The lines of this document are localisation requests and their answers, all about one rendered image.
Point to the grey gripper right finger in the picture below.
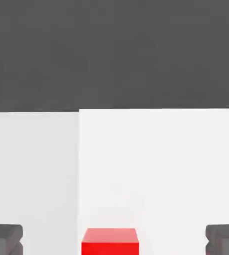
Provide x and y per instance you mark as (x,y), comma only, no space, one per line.
(226,241)

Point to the small red cube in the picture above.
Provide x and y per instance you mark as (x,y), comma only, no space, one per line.
(109,244)

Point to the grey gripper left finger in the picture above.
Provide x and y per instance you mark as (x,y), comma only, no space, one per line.
(2,240)

